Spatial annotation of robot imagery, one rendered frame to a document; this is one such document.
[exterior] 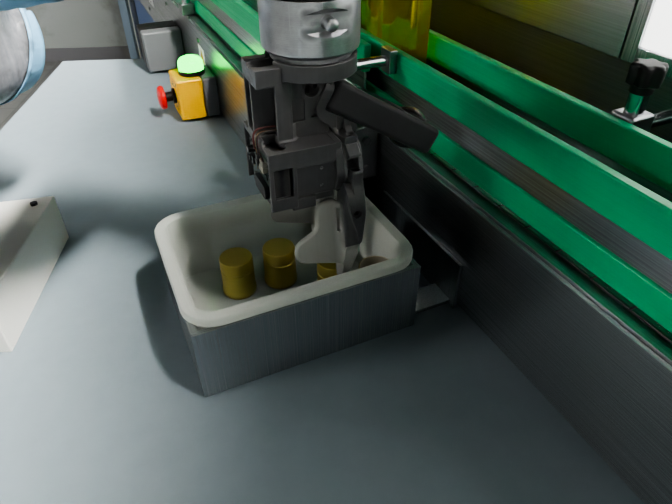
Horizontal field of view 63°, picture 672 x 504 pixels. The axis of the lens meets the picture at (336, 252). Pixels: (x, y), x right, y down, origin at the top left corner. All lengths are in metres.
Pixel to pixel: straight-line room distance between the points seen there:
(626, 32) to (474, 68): 0.15
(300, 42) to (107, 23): 3.57
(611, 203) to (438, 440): 0.23
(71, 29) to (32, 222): 3.37
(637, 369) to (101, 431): 0.43
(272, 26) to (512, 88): 0.28
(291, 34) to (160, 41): 0.87
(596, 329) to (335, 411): 0.22
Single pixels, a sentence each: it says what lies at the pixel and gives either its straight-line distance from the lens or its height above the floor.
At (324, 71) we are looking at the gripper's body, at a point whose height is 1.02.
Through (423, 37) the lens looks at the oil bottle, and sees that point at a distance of 0.70.
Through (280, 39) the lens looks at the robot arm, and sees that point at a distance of 0.41.
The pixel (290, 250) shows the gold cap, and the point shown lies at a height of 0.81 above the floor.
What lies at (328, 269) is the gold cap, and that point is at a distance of 0.54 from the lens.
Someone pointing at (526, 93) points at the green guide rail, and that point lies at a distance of 0.59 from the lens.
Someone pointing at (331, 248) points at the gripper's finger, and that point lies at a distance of 0.49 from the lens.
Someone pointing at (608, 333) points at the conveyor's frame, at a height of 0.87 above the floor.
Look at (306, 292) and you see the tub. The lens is 0.47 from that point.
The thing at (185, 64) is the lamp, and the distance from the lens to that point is 1.01.
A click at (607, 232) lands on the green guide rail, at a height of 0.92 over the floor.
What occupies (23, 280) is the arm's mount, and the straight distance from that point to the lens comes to 0.65.
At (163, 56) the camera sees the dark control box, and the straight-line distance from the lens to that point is 1.27.
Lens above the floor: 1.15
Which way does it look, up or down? 37 degrees down
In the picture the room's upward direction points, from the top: straight up
